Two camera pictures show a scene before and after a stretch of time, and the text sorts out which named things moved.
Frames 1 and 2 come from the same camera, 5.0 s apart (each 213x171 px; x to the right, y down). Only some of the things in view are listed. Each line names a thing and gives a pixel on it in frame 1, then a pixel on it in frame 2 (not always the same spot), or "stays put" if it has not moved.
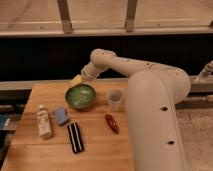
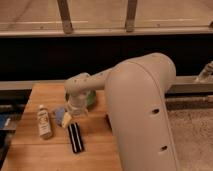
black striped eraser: x=75 y=138 stays put
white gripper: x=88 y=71 -> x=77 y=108
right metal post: x=130 y=16 stays put
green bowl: x=80 y=96 stays put
